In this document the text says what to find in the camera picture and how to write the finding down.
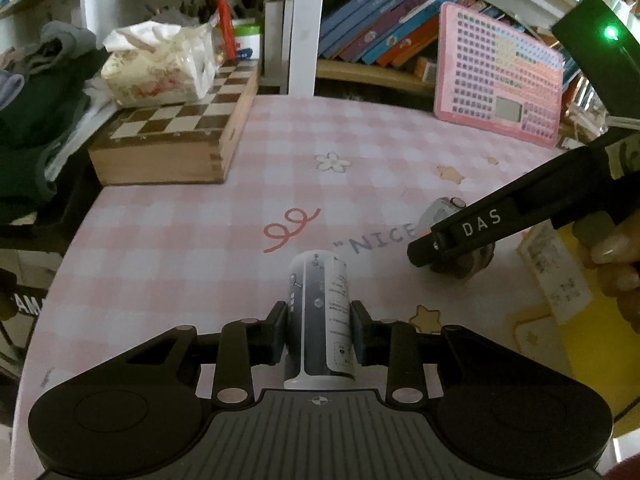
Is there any pink learning tablet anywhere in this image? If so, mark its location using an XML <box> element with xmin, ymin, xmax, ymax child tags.
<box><xmin>434</xmin><ymin>2</ymin><xmax>564</xmax><ymax>148</ymax></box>

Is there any yellow cardboard box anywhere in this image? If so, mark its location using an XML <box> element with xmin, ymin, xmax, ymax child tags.
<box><xmin>518</xmin><ymin>222</ymin><xmax>639</xmax><ymax>438</ymax></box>

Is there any dark spray bottle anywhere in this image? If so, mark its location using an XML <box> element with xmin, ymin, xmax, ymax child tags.
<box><xmin>283</xmin><ymin>249</ymin><xmax>355</xmax><ymax>390</ymax></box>

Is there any pile of clothes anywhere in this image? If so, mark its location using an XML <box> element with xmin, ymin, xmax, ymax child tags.
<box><xmin>1</xmin><ymin>21</ymin><xmax>116</xmax><ymax>226</ymax></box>

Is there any green white jar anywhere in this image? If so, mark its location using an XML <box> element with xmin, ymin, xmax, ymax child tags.
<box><xmin>232</xmin><ymin>18</ymin><xmax>262</xmax><ymax>60</ymax></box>

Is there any wooden chess box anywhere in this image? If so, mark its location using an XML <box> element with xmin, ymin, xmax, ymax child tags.
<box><xmin>89</xmin><ymin>60</ymin><xmax>259</xmax><ymax>186</ymax></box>

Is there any pink checkered tablecloth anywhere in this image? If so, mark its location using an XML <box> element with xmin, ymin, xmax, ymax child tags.
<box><xmin>11</xmin><ymin>96</ymin><xmax>552</xmax><ymax>479</ymax></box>

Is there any grey tape roll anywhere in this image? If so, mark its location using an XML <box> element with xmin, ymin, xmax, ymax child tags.
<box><xmin>418</xmin><ymin>196</ymin><xmax>496</xmax><ymax>280</ymax></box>

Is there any white yellow-bordered mat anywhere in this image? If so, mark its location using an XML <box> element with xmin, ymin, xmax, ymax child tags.
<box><xmin>506</xmin><ymin>304</ymin><xmax>574</xmax><ymax>378</ymax></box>

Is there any red white-capped stick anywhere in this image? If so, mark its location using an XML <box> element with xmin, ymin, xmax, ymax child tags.
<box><xmin>216</xmin><ymin>0</ymin><xmax>238</xmax><ymax>60</ymax></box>

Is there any floral tissue pack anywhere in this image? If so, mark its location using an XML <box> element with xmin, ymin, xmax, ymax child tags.
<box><xmin>101</xmin><ymin>21</ymin><xmax>218</xmax><ymax>108</ymax></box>

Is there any row of blue books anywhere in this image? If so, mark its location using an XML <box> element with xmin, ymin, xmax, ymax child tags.
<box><xmin>318</xmin><ymin>0</ymin><xmax>467</xmax><ymax>68</ymax></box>

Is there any person right hand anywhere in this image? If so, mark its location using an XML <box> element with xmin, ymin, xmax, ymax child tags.
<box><xmin>572</xmin><ymin>211</ymin><xmax>640</xmax><ymax>333</ymax></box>

